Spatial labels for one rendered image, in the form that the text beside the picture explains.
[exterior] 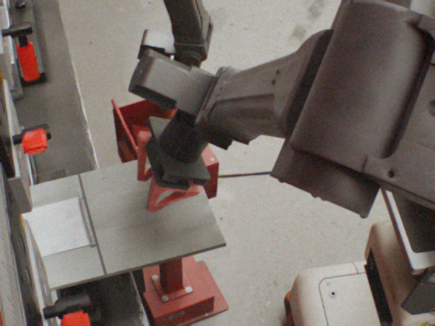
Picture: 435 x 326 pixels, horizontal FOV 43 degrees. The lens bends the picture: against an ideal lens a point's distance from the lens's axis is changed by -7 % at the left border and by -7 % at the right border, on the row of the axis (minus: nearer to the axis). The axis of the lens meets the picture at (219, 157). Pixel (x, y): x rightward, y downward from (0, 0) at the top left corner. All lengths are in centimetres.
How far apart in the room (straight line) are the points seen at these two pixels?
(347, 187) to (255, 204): 183
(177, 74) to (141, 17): 219
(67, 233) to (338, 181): 61
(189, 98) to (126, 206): 24
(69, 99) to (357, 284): 94
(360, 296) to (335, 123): 140
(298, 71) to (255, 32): 245
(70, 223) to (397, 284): 58
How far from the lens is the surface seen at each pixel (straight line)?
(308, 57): 31
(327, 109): 25
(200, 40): 102
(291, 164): 28
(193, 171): 74
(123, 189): 86
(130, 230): 82
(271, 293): 190
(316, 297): 160
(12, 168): 57
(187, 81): 66
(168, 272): 163
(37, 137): 52
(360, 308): 161
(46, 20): 140
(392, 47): 25
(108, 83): 249
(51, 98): 119
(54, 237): 83
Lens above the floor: 169
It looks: 50 degrees down
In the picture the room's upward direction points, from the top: 4 degrees clockwise
